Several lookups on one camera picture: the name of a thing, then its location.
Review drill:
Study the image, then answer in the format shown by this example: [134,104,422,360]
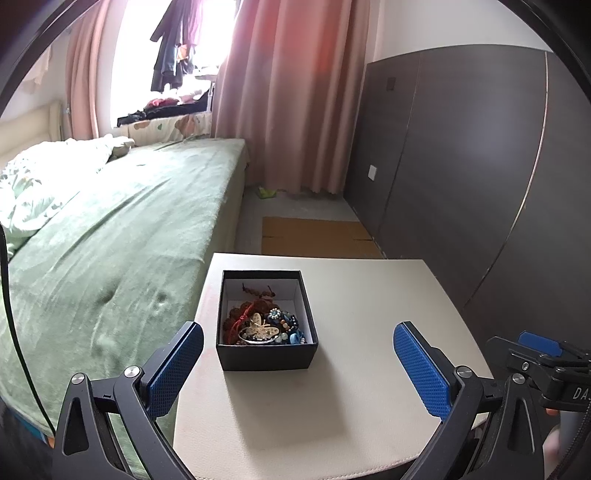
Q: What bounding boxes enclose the pale floral quilt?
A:
[0,134,137,250]

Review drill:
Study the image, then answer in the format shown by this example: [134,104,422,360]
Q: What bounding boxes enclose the black jewelry box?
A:
[216,269,320,372]

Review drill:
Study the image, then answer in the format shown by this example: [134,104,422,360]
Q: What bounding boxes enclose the black cable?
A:
[0,224,54,437]

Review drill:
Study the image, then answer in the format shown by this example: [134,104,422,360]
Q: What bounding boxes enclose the cream bed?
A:
[0,100,249,324]

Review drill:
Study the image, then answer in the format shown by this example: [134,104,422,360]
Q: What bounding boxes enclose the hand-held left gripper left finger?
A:
[48,320,205,480]

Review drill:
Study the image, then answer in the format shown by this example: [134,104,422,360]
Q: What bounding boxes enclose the pink curtain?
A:
[210,0,370,195]
[65,0,123,141]

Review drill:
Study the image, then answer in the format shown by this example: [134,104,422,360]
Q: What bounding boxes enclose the floral cloth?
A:
[127,113,213,144]

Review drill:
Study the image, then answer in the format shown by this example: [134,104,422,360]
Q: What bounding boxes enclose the brown cardboard sheet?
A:
[261,216,384,259]

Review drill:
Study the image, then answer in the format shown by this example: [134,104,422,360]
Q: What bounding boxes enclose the brown seed bead bracelet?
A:
[224,284,282,344]

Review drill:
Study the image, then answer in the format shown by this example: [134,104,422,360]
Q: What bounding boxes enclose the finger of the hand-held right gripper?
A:
[487,337,555,370]
[517,331,591,365]

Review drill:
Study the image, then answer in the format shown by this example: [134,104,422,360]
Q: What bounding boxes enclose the dark grey wardrobe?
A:
[344,44,591,365]

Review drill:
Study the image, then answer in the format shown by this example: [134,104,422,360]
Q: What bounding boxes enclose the gold butterfly brooch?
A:
[242,311,280,342]

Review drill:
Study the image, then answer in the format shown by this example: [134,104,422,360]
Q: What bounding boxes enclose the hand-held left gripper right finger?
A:
[392,322,555,480]

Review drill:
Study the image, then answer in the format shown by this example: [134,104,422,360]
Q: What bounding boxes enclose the blue flower bracelet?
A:
[268,308,308,346]

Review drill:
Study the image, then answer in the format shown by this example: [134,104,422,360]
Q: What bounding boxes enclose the white hanging garment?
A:
[28,46,51,88]

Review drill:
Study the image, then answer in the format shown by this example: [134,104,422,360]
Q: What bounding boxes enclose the person's right hand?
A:
[542,406,564,476]

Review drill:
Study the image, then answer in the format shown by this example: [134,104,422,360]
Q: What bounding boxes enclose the pile of clothes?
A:
[117,90,208,127]

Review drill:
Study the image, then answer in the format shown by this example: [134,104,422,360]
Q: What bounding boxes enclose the green covered bed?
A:
[0,137,247,430]

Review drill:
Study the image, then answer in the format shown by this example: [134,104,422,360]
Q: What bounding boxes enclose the dark hanging clothes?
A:
[150,0,204,93]

